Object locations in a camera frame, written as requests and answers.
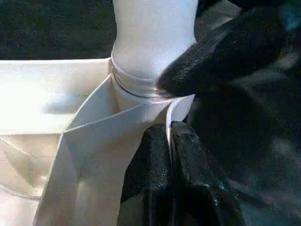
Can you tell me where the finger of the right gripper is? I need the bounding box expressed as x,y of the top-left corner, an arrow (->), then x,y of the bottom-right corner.
158,5 -> 301,97

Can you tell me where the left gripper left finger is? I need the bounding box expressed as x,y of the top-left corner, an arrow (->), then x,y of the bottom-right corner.
117,123 -> 173,226

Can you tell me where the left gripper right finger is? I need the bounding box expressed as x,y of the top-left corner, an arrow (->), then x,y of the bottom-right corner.
170,121 -> 245,226

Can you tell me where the white plastic table leg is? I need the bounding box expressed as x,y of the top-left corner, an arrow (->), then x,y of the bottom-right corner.
111,0 -> 199,100

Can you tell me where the white plastic table top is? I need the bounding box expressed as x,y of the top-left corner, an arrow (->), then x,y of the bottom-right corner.
0,59 -> 196,226

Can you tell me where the black work mat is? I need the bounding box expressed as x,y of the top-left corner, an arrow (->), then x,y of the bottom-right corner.
0,0 -> 301,226

